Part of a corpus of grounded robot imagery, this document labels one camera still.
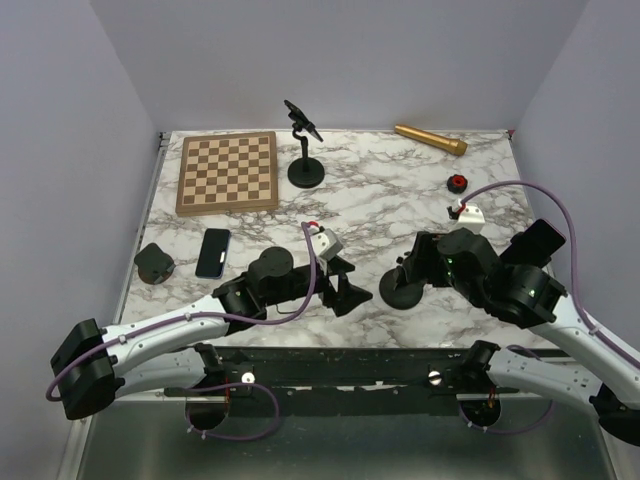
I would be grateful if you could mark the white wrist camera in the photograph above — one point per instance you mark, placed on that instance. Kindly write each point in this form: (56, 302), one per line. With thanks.
(325, 243)
(468, 216)

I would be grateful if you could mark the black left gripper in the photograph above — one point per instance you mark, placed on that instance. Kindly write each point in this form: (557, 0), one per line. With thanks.
(347, 295)

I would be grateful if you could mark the gold cylinder tube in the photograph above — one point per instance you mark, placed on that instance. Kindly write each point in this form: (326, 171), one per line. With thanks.
(453, 146)

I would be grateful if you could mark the black mounting rail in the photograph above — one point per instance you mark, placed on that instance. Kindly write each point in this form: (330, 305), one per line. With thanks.
(255, 382)

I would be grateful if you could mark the black phone stand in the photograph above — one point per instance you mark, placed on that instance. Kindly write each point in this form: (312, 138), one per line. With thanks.
(399, 298)
(305, 172)

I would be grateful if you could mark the black red knob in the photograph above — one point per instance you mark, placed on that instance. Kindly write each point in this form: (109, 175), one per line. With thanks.
(457, 184)

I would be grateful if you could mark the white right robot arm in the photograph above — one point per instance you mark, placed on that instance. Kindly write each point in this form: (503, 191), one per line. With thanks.
(519, 292)

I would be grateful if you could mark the small black dark mount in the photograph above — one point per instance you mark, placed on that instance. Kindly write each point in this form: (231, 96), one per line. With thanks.
(154, 266)

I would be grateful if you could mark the wooden chessboard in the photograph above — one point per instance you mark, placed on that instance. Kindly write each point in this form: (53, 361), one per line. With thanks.
(228, 173)

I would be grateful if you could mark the black phone red case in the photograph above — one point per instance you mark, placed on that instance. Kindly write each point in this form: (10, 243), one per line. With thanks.
(534, 246)

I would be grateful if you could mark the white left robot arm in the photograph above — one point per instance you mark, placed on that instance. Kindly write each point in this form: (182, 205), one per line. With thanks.
(95, 365)

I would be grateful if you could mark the black phone blue edge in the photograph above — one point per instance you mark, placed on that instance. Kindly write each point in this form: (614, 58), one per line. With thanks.
(213, 253)

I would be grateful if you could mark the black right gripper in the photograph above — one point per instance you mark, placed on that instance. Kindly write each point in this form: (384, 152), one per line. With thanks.
(425, 245)

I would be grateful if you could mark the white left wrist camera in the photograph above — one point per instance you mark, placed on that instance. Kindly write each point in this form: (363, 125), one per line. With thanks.
(325, 243)

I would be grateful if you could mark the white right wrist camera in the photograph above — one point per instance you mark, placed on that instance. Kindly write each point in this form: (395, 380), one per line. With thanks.
(468, 216)

